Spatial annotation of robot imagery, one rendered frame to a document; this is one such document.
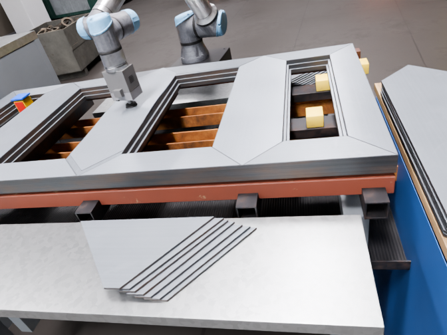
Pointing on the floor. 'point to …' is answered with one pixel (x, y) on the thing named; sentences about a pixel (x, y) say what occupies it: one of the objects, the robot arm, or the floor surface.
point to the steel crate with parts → (67, 47)
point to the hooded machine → (25, 14)
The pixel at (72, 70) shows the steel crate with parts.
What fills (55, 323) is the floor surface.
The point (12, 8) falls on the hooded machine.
